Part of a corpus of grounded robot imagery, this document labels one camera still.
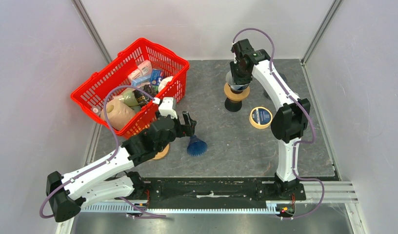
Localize blue glass dripper cone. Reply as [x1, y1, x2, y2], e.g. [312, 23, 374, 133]
[225, 72, 249, 93]

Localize wooden dripper ring holder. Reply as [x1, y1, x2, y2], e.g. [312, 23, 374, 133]
[224, 83, 250, 102]

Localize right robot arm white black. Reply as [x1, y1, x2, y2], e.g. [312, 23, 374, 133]
[230, 39, 311, 199]

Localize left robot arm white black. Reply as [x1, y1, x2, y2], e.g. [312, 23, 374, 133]
[40, 112, 197, 222]

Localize dark snack bag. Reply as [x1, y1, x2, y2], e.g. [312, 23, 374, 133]
[133, 84, 158, 107]

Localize grey glass carafe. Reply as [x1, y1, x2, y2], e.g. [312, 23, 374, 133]
[263, 73, 288, 100]

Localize white round object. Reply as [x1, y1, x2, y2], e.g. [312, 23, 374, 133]
[158, 76, 173, 92]

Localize black carafe red band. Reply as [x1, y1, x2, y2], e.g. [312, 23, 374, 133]
[224, 98, 242, 112]

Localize green pear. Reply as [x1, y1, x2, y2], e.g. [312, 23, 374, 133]
[121, 88, 139, 107]

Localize beige toilet paper roll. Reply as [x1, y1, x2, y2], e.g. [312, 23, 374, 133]
[106, 99, 136, 131]

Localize blue white box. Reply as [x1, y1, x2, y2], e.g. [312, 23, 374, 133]
[131, 69, 165, 87]

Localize masking tape roll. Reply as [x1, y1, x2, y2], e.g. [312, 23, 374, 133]
[249, 106, 273, 130]

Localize pink white pack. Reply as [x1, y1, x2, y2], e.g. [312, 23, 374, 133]
[127, 60, 153, 81]

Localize red plastic shopping basket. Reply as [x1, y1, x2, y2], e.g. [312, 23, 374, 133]
[71, 38, 190, 138]

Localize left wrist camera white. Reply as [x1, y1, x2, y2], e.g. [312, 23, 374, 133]
[158, 97, 178, 119]

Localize black mounting base rail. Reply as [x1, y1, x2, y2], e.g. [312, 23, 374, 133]
[126, 177, 307, 211]

